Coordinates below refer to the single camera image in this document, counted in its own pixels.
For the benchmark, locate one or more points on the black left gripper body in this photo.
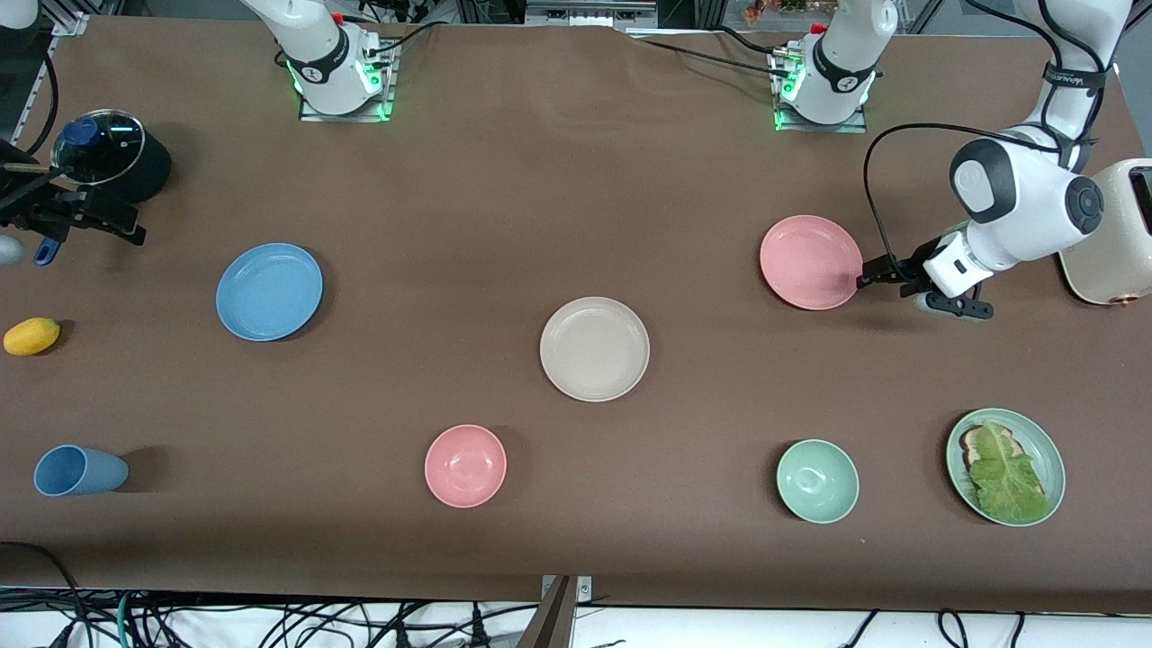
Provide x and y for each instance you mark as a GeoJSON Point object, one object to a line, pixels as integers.
{"type": "Point", "coordinates": [903, 268]}

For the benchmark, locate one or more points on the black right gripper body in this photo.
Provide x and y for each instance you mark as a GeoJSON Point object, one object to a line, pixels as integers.
{"type": "Point", "coordinates": [52, 212]}

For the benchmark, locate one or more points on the pink plate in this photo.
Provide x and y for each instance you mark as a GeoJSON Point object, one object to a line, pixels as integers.
{"type": "Point", "coordinates": [810, 263]}

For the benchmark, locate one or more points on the blue plate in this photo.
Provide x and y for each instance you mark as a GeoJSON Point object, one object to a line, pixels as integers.
{"type": "Point", "coordinates": [268, 292]}

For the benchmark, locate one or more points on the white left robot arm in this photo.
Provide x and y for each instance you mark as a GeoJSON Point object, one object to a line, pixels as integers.
{"type": "Point", "coordinates": [1017, 207]}

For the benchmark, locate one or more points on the glass lid blue knob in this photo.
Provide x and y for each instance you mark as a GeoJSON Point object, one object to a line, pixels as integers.
{"type": "Point", "coordinates": [112, 148]}

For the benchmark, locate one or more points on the yellow lemon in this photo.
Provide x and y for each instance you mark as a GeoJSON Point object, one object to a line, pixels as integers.
{"type": "Point", "coordinates": [31, 337]}

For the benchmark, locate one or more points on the toasted bread slice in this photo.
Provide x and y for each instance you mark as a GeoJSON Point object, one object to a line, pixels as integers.
{"type": "Point", "coordinates": [972, 441]}

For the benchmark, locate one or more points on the cream toaster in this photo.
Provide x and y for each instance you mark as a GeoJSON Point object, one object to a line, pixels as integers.
{"type": "Point", "coordinates": [1116, 265]}

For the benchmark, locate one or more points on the small green bowl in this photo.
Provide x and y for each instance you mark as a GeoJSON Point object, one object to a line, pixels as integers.
{"type": "Point", "coordinates": [817, 481]}

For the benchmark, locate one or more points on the green plate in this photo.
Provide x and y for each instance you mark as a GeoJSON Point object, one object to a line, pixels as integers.
{"type": "Point", "coordinates": [1037, 441]}

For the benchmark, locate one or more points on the green lettuce leaf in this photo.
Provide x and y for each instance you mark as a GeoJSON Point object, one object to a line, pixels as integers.
{"type": "Point", "coordinates": [1003, 477]}

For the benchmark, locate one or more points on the blue cup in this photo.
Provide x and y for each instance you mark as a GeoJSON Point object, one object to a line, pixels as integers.
{"type": "Point", "coordinates": [76, 471]}

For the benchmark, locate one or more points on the orange pink flowers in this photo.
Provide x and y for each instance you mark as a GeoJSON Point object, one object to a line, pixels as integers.
{"type": "Point", "coordinates": [765, 11]}

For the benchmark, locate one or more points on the beige plate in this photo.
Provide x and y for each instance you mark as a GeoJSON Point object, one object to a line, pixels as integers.
{"type": "Point", "coordinates": [594, 349]}

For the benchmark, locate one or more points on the grey metal box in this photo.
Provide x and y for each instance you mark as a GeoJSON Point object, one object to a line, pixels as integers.
{"type": "Point", "coordinates": [585, 13]}

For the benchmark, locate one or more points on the small pink bowl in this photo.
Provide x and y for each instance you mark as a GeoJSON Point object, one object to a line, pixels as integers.
{"type": "Point", "coordinates": [465, 466]}

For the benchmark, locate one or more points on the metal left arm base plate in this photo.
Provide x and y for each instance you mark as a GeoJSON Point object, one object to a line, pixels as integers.
{"type": "Point", "coordinates": [823, 129]}

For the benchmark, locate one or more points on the aluminium frame profile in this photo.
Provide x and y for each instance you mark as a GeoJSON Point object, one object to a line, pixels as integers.
{"type": "Point", "coordinates": [70, 24]}

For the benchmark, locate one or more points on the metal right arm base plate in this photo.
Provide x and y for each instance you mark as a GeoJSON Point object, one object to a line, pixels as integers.
{"type": "Point", "coordinates": [383, 108]}

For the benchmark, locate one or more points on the small metal table bracket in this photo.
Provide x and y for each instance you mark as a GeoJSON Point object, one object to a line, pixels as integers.
{"type": "Point", "coordinates": [585, 589]}

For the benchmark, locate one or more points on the dark brown post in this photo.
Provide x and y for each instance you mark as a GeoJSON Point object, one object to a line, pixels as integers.
{"type": "Point", "coordinates": [549, 625]}

